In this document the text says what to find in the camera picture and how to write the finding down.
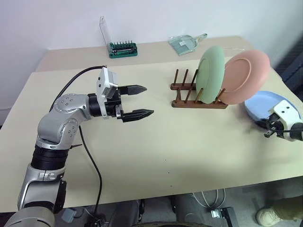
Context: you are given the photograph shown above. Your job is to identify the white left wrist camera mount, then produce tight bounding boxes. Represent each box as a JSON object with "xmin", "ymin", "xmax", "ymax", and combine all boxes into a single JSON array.
[{"xmin": 96, "ymin": 67, "xmax": 118, "ymax": 120}]

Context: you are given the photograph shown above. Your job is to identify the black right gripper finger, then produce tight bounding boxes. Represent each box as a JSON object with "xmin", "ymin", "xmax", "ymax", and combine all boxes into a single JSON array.
[{"xmin": 257, "ymin": 119, "xmax": 271, "ymax": 130}]

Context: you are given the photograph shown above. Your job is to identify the khaki trouser leg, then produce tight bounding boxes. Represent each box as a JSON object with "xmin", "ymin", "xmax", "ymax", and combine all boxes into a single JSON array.
[{"xmin": 269, "ymin": 197, "xmax": 303, "ymax": 222}]

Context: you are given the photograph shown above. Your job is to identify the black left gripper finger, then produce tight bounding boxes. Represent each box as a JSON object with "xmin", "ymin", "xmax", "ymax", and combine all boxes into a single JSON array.
[
  {"xmin": 125, "ymin": 84, "xmax": 148, "ymax": 96},
  {"xmin": 122, "ymin": 109, "xmax": 155, "ymax": 123}
]

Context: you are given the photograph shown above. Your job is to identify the black table foot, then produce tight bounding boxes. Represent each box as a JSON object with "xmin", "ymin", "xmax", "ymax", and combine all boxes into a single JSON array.
[{"xmin": 208, "ymin": 207, "xmax": 240, "ymax": 227}]

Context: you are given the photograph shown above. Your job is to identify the green screwdriver bit set case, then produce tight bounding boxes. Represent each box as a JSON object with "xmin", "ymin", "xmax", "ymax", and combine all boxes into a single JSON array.
[{"xmin": 98, "ymin": 16, "xmax": 139, "ymax": 59}]

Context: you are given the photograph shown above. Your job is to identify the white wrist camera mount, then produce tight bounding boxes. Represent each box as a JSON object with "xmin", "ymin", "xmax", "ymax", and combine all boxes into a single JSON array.
[
  {"xmin": 96, "ymin": 67, "xmax": 118, "ymax": 120},
  {"xmin": 269, "ymin": 100, "xmax": 303, "ymax": 142}
]

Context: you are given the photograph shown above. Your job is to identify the grey plastic box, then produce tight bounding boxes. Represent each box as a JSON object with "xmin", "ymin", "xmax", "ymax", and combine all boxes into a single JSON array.
[{"xmin": 62, "ymin": 208, "xmax": 78, "ymax": 222}]

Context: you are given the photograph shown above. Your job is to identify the blue plastic plate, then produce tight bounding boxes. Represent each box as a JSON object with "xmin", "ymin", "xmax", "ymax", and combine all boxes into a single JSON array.
[{"xmin": 243, "ymin": 90, "xmax": 303, "ymax": 130}]

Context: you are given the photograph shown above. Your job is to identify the beige shoe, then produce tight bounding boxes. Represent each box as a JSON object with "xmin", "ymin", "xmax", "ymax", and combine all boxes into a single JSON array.
[{"xmin": 256, "ymin": 207, "xmax": 282, "ymax": 227}]

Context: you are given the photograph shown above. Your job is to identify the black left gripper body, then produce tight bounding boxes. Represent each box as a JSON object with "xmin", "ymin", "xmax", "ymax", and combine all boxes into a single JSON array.
[{"xmin": 104, "ymin": 86, "xmax": 128, "ymax": 119}]

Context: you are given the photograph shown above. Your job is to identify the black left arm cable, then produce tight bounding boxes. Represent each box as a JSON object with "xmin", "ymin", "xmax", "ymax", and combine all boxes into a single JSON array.
[{"xmin": 49, "ymin": 65, "xmax": 107, "ymax": 223}]

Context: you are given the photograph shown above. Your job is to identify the teal dustpan in plastic bag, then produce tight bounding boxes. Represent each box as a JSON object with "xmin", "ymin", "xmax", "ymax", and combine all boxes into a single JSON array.
[{"xmin": 168, "ymin": 33, "xmax": 208, "ymax": 56}]

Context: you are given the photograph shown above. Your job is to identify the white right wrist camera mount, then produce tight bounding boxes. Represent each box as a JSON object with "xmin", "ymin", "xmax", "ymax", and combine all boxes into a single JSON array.
[{"xmin": 269, "ymin": 100, "xmax": 303, "ymax": 142}]

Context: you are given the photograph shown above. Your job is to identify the green plastic plate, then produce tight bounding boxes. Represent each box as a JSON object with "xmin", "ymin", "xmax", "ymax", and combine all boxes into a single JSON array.
[{"xmin": 195, "ymin": 45, "xmax": 226, "ymax": 105}]

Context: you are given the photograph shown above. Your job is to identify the white cable bundle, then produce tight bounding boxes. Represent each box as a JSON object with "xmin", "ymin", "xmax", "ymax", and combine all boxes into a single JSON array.
[{"xmin": 191, "ymin": 189, "xmax": 227, "ymax": 210}]

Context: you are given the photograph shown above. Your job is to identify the black textured chair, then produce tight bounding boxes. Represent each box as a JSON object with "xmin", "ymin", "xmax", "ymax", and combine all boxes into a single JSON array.
[{"xmin": 274, "ymin": 37, "xmax": 303, "ymax": 93}]

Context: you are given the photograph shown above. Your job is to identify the pink plastic plate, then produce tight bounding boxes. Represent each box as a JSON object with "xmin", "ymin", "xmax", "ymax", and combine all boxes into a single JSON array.
[{"xmin": 219, "ymin": 50, "xmax": 271, "ymax": 105}]

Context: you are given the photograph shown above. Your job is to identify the wooden dish rack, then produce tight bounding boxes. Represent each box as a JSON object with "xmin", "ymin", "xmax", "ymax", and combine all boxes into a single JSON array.
[{"xmin": 170, "ymin": 68, "xmax": 229, "ymax": 109}]

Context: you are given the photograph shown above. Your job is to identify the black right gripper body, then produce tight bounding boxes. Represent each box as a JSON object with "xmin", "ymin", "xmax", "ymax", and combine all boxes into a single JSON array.
[{"xmin": 264, "ymin": 113, "xmax": 291, "ymax": 138}]

